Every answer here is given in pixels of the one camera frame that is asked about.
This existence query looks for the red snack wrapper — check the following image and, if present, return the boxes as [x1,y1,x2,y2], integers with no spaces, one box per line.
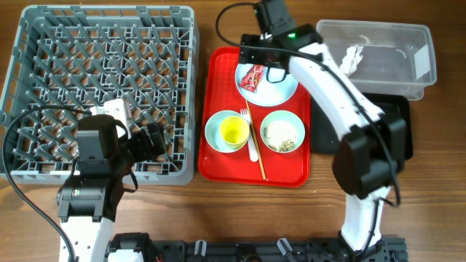
[240,65,265,93]

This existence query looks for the light blue bowl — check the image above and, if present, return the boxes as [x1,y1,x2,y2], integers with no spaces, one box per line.
[205,110,247,154]

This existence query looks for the pale green bowl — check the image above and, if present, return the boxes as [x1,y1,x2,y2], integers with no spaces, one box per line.
[260,110,306,154]

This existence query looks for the rice and food scraps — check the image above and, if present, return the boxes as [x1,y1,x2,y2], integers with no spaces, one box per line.
[264,120,297,152]

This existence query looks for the yellow plastic cup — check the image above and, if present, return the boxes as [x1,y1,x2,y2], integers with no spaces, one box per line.
[220,116,250,150]

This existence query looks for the white plastic fork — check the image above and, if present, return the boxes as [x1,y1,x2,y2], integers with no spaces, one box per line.
[240,109,258,162]

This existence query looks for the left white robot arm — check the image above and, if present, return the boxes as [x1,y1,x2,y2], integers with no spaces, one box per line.
[57,114,167,261]

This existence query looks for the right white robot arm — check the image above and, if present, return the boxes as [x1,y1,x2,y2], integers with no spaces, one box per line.
[240,1,406,259]

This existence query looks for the black waste tray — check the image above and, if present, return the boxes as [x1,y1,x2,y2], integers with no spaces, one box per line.
[310,93,414,160]

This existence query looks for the grey plastic dishwasher rack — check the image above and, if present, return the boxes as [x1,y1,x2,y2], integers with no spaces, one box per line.
[1,5,200,185]

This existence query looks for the clear plastic waste bin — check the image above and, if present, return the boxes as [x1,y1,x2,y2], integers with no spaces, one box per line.
[317,20,437,100]

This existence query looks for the light blue round plate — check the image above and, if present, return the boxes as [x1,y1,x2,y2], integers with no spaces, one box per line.
[234,63,298,107]

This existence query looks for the crumpled white tissue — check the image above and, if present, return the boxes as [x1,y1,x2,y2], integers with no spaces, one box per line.
[339,45,363,77]

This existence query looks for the red plastic tray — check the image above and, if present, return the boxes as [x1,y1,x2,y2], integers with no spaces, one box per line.
[198,47,311,187]

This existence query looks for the wooden chopstick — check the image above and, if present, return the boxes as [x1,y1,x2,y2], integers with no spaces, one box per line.
[245,100,267,180]

